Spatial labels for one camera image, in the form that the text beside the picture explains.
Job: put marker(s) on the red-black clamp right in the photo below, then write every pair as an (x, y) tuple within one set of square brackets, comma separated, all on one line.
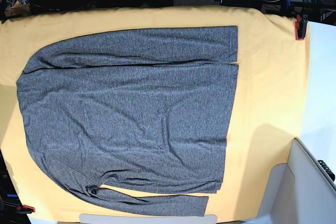
[(301, 26)]

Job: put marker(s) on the white plastic bin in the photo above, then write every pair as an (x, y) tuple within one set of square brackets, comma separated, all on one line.
[(299, 191)]

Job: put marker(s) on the red-black clamp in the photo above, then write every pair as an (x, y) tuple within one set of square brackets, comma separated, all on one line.
[(23, 209), (301, 26)]

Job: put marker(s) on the red-black clamp left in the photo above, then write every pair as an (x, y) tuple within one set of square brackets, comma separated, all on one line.
[(23, 209)]

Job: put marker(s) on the grey long-sleeve shirt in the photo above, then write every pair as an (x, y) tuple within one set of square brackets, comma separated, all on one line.
[(133, 120)]

